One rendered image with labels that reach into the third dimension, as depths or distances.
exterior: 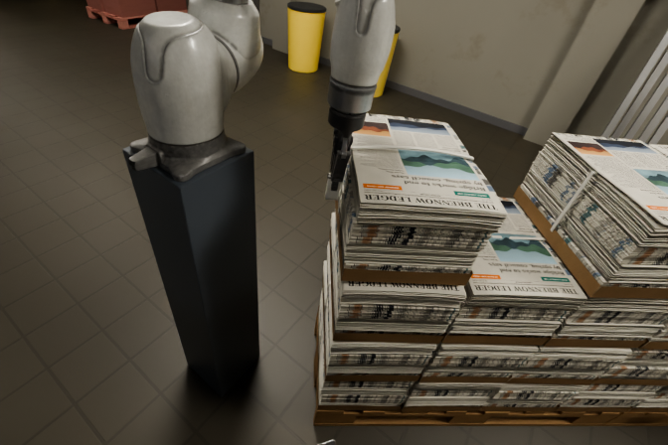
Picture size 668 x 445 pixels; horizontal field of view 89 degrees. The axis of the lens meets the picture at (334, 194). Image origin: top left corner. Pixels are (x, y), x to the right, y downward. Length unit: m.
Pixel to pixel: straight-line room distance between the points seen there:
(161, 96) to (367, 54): 0.37
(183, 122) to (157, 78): 0.09
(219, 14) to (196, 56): 0.17
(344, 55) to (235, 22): 0.30
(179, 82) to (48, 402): 1.33
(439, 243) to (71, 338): 1.54
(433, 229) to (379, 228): 0.11
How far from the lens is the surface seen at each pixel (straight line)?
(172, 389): 1.60
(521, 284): 0.94
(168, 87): 0.70
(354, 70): 0.62
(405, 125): 0.90
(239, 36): 0.84
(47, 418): 1.71
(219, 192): 0.81
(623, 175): 1.04
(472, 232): 0.73
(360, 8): 0.61
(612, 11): 3.69
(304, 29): 4.24
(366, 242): 0.68
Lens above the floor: 1.44
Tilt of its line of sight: 38 degrees down
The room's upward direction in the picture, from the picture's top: 9 degrees clockwise
